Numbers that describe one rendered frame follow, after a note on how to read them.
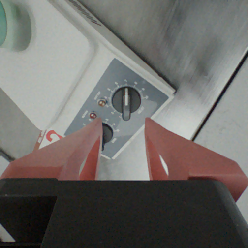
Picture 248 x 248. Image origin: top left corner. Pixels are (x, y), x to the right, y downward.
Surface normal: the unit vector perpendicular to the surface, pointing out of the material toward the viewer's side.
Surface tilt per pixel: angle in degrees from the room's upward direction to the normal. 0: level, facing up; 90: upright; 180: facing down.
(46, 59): 0
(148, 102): 30
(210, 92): 0
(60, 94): 0
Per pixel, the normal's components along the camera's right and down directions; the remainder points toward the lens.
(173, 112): -0.41, 0.25
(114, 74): 0.00, 0.57
